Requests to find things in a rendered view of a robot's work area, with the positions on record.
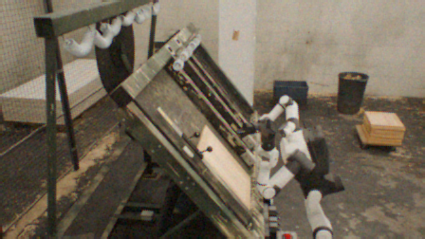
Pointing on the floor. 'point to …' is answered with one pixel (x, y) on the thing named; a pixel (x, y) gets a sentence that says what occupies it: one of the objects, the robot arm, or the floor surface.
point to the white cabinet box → (238, 43)
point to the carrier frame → (184, 208)
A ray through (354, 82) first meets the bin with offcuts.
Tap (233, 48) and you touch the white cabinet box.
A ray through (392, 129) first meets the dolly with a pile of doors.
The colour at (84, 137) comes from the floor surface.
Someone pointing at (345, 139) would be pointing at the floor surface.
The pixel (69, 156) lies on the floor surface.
